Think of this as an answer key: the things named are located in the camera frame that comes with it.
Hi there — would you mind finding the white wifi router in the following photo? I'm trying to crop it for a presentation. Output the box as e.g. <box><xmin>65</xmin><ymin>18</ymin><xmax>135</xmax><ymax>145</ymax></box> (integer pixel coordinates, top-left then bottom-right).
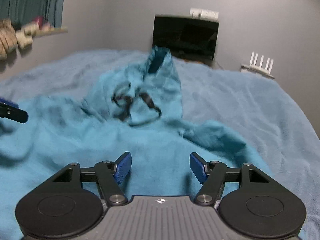
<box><xmin>240</xmin><ymin>51</ymin><xmax>274</xmax><ymax>79</ymax></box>

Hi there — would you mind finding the teal window curtain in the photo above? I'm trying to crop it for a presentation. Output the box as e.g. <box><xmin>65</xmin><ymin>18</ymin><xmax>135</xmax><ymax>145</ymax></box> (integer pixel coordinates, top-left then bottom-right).
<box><xmin>1</xmin><ymin>0</ymin><xmax>64</xmax><ymax>27</ymax></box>

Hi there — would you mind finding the light blue bed blanket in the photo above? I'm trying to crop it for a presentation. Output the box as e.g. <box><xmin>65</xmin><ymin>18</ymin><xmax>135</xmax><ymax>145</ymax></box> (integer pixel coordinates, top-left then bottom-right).
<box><xmin>1</xmin><ymin>50</ymin><xmax>319</xmax><ymax>239</ymax></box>

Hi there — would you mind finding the wooden wall shelf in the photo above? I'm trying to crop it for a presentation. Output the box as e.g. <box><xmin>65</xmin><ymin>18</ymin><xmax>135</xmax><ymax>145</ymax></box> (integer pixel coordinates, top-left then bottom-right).
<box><xmin>15</xmin><ymin>26</ymin><xmax>69</xmax><ymax>39</ymax></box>

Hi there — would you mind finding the teal blue hooded garment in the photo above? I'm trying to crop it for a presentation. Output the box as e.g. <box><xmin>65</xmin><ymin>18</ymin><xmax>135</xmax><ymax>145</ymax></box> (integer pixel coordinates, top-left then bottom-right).
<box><xmin>0</xmin><ymin>45</ymin><xmax>307</xmax><ymax>240</ymax></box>

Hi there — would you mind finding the black computer monitor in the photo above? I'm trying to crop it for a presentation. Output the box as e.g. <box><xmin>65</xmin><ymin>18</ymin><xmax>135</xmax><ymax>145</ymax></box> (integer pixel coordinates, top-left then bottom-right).
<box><xmin>152</xmin><ymin>15</ymin><xmax>219</xmax><ymax>60</ymax></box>

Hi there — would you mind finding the white wall power strip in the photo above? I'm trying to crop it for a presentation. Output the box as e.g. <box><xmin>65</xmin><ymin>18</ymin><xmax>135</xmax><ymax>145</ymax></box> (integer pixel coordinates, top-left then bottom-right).
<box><xmin>190</xmin><ymin>8</ymin><xmax>219</xmax><ymax>20</ymax></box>

